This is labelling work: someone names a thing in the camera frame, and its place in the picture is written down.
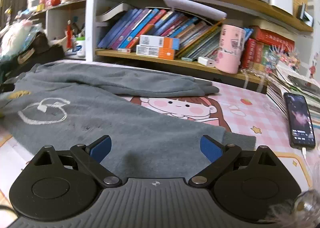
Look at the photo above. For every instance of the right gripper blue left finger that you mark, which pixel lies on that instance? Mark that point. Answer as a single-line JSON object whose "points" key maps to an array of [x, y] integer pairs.
{"points": [[89, 157]]}

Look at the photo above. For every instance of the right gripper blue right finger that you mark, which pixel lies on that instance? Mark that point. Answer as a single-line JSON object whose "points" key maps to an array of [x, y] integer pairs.
{"points": [[222, 158]]}

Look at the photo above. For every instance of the grey sweatpants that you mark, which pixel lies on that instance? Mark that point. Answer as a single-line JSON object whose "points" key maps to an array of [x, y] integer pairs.
{"points": [[63, 104]]}

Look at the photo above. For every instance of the black smartphone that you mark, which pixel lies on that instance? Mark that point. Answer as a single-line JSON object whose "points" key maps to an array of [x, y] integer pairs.
{"points": [[301, 131]]}

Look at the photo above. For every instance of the stack of magazines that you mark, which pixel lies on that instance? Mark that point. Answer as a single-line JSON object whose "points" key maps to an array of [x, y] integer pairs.
{"points": [[286, 80]]}

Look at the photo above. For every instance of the white green-lid jar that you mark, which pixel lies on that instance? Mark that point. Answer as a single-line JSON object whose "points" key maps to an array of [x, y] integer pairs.
{"points": [[80, 46]]}

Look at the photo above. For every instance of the row of colourful books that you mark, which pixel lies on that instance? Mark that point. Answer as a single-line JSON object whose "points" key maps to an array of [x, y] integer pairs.
{"points": [[125, 30]]}

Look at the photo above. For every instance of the pink cartoon tumbler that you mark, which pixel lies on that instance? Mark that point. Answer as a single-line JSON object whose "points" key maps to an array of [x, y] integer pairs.
{"points": [[231, 45]]}

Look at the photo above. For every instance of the lower orange white box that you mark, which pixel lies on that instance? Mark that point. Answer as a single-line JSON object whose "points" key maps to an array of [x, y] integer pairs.
{"points": [[163, 53]]}

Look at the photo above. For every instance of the orange white box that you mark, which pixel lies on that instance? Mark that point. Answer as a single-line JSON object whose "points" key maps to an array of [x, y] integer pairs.
{"points": [[159, 42], [163, 53]]}

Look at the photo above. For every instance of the upper orange white box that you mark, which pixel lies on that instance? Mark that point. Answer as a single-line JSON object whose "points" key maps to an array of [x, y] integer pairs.
{"points": [[159, 42]]}

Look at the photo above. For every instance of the red book box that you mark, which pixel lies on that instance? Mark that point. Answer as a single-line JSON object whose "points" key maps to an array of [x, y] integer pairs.
{"points": [[272, 38]]}

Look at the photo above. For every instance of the wooden bookshelf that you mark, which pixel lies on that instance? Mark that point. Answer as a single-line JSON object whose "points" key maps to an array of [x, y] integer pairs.
{"points": [[97, 15]]}

